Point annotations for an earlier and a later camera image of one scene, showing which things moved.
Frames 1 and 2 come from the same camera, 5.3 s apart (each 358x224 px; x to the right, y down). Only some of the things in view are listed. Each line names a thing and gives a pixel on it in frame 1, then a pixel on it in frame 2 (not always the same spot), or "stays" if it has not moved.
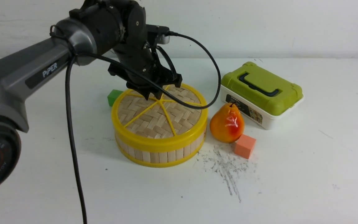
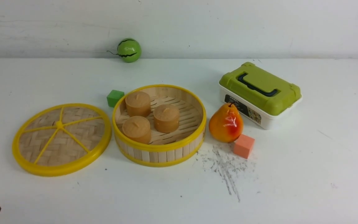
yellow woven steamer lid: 162,125 -> 58,139
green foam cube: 112,95 stays
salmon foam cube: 244,146 stays
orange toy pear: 227,125 stays
